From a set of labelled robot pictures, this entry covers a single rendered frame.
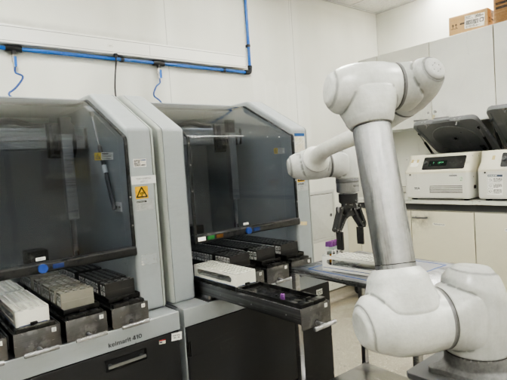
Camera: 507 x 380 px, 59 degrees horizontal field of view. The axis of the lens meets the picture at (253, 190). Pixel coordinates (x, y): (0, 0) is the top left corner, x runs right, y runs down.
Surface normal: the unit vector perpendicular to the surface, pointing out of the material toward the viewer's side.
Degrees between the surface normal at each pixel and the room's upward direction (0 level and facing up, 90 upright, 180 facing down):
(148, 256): 90
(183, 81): 90
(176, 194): 90
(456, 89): 90
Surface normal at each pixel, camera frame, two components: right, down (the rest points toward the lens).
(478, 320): 0.15, 0.00
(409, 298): 0.07, -0.26
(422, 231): -0.76, 0.08
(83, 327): 0.64, 0.00
